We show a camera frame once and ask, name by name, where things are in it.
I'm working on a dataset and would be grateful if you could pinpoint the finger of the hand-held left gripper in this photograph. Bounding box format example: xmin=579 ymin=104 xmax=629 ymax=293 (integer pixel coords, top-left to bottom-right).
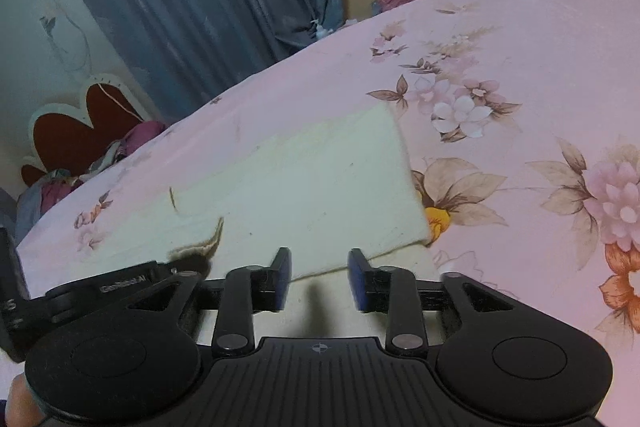
xmin=44 ymin=252 xmax=212 ymax=323

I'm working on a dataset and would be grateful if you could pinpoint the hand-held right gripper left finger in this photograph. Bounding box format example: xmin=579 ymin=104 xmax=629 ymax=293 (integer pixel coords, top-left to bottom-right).
xmin=125 ymin=248 xmax=293 ymax=355

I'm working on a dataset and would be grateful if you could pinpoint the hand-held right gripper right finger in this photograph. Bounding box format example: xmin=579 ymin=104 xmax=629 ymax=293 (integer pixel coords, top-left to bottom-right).
xmin=347 ymin=248 xmax=518 ymax=355

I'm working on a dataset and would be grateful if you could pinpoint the cream small cloth garment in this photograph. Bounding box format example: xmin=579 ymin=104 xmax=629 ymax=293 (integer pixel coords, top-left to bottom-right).
xmin=95 ymin=107 xmax=432 ymax=280

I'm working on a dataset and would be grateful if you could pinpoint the pile of mixed clothes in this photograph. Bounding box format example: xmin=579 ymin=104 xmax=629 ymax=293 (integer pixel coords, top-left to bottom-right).
xmin=15 ymin=121 xmax=168 ymax=233

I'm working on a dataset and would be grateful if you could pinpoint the person's left hand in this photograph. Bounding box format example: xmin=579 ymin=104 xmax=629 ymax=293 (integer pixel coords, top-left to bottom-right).
xmin=6 ymin=374 xmax=45 ymax=427

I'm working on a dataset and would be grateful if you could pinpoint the pink floral bed sheet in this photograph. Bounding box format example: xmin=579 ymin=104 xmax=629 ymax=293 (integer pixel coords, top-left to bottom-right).
xmin=16 ymin=0 xmax=640 ymax=427

